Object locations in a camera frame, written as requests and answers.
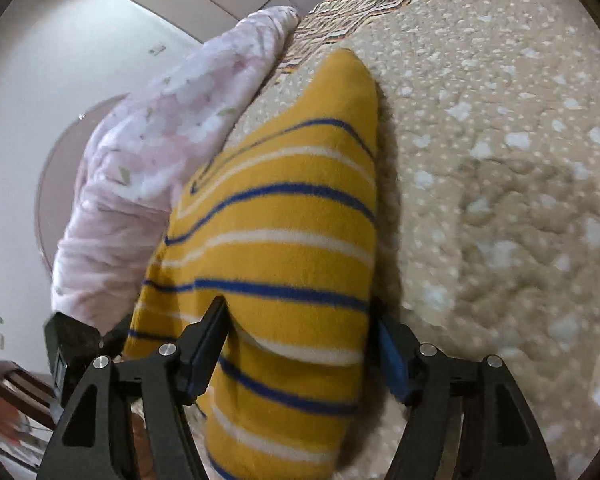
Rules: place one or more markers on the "beige spotted bedspread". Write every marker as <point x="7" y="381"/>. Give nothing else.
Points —
<point x="490" y="160"/>

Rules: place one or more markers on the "white wall switch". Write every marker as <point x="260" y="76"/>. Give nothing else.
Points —
<point x="156" y="50"/>

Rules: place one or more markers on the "yellow striped sweater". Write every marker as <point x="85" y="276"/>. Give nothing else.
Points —
<point x="290" y="270"/>

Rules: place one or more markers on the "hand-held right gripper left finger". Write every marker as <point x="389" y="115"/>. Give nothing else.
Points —
<point x="205" y="350"/>

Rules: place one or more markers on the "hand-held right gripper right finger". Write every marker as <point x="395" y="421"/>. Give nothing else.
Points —
<point x="392" y="360"/>

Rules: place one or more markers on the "geometric patterned bed sheet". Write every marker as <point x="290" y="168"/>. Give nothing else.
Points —
<point x="360" y="10"/>

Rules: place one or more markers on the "grey arched headboard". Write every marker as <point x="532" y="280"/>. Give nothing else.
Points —
<point x="55" y="185"/>

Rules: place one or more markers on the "wooden chair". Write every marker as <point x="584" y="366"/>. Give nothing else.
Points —
<point x="27" y="395"/>

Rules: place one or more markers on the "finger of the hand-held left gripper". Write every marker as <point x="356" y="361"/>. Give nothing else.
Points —
<point x="116" y="337"/>

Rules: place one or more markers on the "pink floral blanket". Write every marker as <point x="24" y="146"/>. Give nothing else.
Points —
<point x="155" y="160"/>

